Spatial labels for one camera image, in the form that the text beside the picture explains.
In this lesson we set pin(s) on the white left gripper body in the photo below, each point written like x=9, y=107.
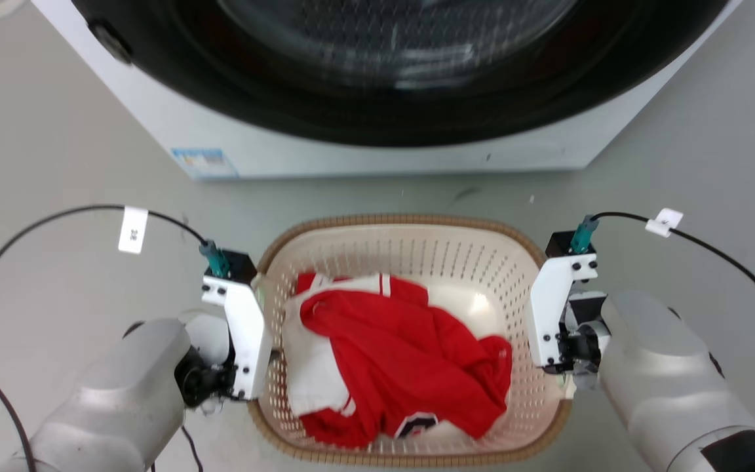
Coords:
x=250, y=341

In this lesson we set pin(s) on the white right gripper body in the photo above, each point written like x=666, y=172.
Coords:
x=548, y=308

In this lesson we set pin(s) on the beige perforated plastic laundry basket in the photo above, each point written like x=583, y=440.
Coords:
x=456, y=269

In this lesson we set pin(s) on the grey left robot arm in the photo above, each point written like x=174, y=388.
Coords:
x=122, y=393

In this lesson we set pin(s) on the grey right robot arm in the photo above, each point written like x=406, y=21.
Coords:
x=666, y=380

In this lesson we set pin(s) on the red and white jersey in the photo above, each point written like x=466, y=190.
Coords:
x=404, y=354

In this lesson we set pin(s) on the blue energy label sticker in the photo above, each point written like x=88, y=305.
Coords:
x=204, y=162

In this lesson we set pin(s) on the white front-load washing machine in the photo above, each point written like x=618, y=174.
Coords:
x=364, y=156

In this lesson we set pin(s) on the black round washing machine door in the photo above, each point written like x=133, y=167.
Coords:
x=377, y=111

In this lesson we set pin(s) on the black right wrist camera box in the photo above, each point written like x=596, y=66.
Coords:
x=560, y=244

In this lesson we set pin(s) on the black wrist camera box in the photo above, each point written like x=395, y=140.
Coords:
x=241, y=265
x=560, y=244

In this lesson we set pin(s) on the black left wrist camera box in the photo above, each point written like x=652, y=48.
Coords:
x=241, y=265

